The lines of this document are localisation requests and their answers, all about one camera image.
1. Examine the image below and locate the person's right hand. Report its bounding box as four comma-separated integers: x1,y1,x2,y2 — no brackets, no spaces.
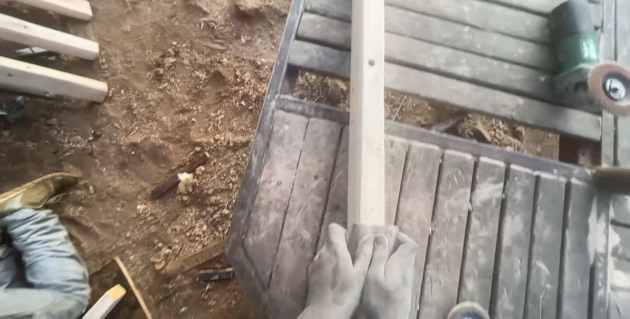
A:
353,233,419,319

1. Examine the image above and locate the person's left hand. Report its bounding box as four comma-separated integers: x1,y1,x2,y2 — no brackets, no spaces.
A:
298,223,376,319

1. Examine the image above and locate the long light wooden bar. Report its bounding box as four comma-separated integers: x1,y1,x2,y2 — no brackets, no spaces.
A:
346,0,386,229

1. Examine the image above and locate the grey round disc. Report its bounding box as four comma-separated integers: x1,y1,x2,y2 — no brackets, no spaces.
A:
446,301,491,319

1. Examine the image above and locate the small dark wood block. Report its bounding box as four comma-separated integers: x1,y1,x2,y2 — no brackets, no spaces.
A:
199,267,235,282

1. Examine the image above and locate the brown flat plank scrap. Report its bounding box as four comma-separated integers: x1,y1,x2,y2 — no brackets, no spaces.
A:
162,239,227,278

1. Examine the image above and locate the small white lump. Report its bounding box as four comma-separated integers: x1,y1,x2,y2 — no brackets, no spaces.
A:
177,172,195,195

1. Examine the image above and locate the dark wooden stick scrap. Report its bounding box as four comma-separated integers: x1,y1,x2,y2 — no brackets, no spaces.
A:
150,151,211,200

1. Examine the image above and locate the thin wooden strip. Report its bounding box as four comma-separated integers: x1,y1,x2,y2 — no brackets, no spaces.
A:
114,257,154,319

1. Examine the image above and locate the light wood offcut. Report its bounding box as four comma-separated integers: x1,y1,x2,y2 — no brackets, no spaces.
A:
81,284,128,319

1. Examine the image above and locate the person's leg in jeans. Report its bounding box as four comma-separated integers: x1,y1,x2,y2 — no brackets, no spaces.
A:
0,208,92,319

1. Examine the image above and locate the brown flap sanding disc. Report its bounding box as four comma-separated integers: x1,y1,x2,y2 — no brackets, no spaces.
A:
588,60,630,117

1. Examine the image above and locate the green angle grinder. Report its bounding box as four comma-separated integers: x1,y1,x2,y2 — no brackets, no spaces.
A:
548,0,630,117

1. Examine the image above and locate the yellow-green shoe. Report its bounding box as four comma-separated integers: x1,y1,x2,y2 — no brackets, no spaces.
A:
0,172,80,215

